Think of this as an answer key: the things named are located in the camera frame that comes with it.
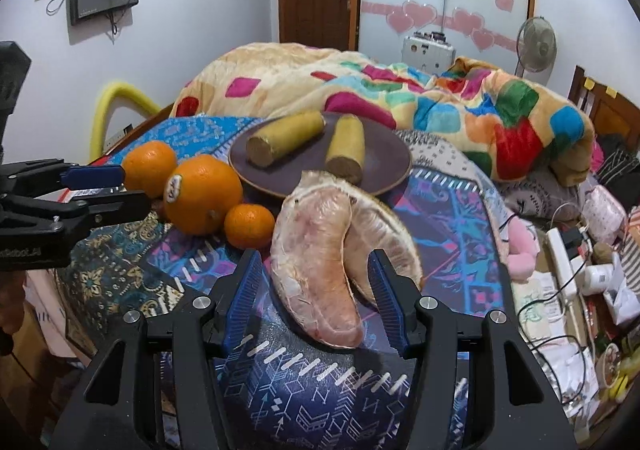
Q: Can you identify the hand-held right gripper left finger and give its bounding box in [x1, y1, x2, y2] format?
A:
[50, 249, 266, 450]

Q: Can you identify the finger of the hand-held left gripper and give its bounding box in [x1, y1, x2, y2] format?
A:
[0, 190, 152, 243]
[0, 157, 126, 196]

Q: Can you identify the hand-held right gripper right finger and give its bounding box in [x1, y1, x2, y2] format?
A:
[366, 249, 583, 450]

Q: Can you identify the large peeled pomelo segment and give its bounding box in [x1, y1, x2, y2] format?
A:
[270, 170, 363, 348]

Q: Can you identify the medium orange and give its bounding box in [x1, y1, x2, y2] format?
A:
[121, 140, 178, 197]

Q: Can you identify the small orange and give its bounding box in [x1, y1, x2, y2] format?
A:
[223, 203, 277, 251]

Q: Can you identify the yellow foam tube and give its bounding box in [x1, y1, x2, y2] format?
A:
[89, 82, 162, 162]

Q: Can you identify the small peeled pomelo segment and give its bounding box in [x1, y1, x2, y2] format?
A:
[349, 183, 425, 308]

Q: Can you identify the large orange with sticker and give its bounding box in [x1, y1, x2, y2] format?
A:
[164, 153, 244, 237]

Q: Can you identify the brown round plate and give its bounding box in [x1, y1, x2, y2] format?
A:
[228, 111, 413, 198]

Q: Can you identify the pink plush toy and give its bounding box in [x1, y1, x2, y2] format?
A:
[506, 217, 540, 279]

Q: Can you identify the right banana piece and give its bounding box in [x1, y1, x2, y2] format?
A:
[325, 113, 366, 184]

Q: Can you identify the banana piece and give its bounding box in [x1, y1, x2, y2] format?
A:
[325, 113, 366, 184]
[246, 111, 326, 167]

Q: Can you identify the left banana piece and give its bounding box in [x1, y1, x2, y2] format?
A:
[246, 111, 326, 167]

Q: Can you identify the white power strip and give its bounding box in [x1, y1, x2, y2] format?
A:
[544, 227, 587, 303]

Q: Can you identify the grey printed pillow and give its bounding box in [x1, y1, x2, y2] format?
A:
[404, 129, 601, 220]

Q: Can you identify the colourful patchwork blanket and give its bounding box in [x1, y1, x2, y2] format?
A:
[170, 41, 596, 187]

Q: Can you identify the white jar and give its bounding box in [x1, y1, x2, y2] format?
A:
[582, 261, 622, 297]

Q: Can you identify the pink patterned bag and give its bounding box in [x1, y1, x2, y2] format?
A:
[581, 184, 629, 246]

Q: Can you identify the white hard case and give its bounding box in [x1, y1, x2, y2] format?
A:
[401, 30, 457, 74]

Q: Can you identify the striped dark cloth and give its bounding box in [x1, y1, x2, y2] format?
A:
[594, 147, 637, 187]

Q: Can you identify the wooden headboard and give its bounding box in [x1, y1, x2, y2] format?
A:
[567, 64, 640, 151]

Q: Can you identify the standing electric fan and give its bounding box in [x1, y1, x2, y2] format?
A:
[514, 16, 558, 77]

